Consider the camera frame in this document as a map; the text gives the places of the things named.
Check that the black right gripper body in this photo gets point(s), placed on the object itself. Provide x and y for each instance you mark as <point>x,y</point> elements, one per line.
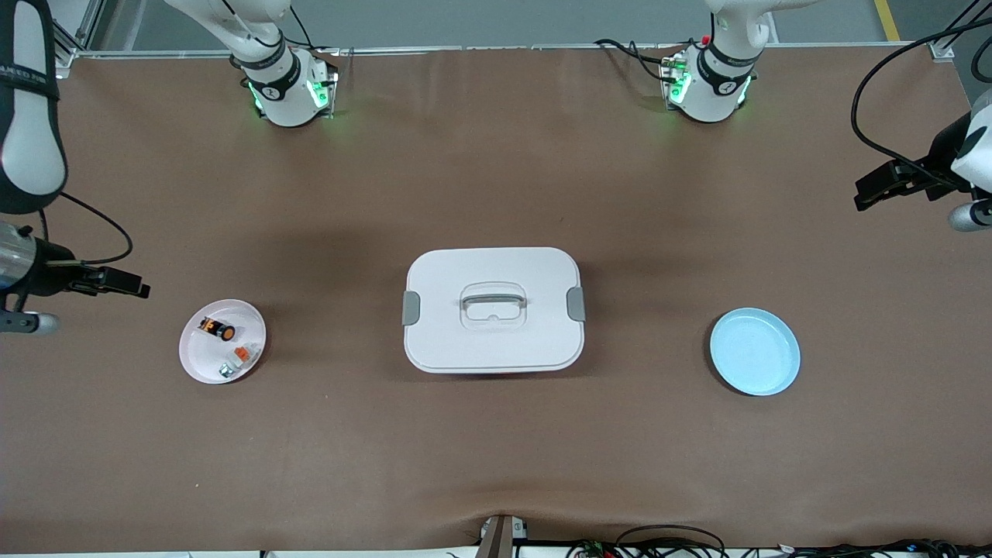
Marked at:
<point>51,267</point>

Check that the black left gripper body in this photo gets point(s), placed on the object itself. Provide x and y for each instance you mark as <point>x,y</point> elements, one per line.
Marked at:
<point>942,146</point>

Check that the orange push-button switch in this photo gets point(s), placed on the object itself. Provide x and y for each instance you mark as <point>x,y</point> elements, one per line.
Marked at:
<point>226,333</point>

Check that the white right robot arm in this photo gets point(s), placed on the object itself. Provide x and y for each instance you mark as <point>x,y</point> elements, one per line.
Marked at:
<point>31,155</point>

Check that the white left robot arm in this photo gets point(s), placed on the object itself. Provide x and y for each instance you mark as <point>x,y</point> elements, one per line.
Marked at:
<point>709,93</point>

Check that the pink round plate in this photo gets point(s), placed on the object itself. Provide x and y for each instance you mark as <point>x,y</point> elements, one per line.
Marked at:
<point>209,364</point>

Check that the small silver metal part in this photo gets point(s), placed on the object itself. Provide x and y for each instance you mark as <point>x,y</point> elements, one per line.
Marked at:
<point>226,371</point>

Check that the orange white terminal connector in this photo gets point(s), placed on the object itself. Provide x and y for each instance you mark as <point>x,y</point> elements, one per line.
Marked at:
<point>242,354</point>

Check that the light blue round plate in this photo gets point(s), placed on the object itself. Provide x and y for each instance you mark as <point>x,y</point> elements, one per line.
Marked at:
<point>756,353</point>

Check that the grey box latch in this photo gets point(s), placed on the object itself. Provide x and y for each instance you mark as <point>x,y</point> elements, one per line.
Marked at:
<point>411,308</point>
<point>576,304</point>

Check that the white lidded storage box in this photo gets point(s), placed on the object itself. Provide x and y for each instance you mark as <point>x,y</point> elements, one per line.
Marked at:
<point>496,349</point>

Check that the brown table mat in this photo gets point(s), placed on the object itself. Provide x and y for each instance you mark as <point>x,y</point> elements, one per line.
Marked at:
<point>496,449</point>

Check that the aluminium frame post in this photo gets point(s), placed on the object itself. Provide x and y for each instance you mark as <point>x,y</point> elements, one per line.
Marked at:
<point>62,58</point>
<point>942,50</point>

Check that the aluminium table edge rail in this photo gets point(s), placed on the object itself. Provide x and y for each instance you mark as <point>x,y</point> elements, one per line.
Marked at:
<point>496,49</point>

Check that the aluminium frame rail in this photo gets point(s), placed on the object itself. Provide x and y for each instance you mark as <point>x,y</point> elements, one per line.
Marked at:
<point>502,539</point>

